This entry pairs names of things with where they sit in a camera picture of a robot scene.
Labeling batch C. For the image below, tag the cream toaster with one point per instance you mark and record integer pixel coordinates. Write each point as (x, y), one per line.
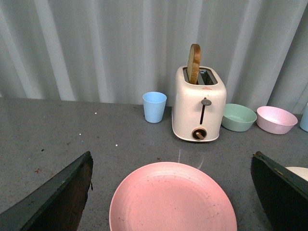
(197, 111)

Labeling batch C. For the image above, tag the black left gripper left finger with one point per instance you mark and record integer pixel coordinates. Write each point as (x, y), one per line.
(57, 205)

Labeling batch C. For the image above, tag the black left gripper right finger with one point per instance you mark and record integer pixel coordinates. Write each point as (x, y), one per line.
(282, 193)

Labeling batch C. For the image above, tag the green bowl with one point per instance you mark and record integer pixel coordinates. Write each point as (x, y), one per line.
(238, 118)

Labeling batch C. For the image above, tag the toasted bread slice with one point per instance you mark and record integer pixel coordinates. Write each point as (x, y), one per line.
(193, 63)

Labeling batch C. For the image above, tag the pink bowl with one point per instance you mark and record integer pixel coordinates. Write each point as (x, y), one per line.
(275, 120)

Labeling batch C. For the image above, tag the pink plate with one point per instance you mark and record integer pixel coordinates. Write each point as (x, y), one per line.
(169, 196)

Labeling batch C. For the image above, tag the grey curtain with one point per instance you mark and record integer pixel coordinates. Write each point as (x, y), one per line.
(114, 51)

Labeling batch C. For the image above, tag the cream plate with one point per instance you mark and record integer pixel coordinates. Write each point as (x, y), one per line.
(300, 171)

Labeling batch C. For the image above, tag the light blue cup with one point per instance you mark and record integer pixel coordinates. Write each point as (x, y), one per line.
(154, 106)
(304, 120)

